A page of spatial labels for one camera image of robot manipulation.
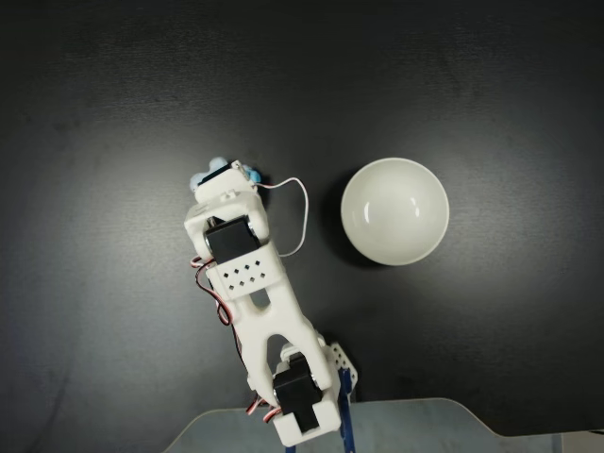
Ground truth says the red white gripper cable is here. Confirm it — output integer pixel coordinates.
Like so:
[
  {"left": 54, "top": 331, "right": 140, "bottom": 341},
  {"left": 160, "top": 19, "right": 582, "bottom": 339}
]
[{"left": 256, "top": 177, "right": 311, "bottom": 259}]

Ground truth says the blue table clamp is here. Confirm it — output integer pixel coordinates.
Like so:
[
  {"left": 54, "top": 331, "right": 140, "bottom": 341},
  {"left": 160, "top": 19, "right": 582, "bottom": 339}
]
[{"left": 335, "top": 365, "right": 361, "bottom": 453}]

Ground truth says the white bowl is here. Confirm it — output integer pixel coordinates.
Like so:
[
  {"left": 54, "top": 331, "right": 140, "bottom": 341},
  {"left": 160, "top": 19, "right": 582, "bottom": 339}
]
[{"left": 340, "top": 158, "right": 450, "bottom": 268}]

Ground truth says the skyblue plush doll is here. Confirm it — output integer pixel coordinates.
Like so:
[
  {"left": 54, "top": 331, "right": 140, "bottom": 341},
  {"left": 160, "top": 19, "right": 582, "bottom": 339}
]
[{"left": 189, "top": 157, "right": 263, "bottom": 193}]

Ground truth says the red white arm cable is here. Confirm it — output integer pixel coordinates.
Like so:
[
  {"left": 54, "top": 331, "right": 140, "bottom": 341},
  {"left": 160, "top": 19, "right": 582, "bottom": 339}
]
[{"left": 190, "top": 254, "right": 236, "bottom": 327}]

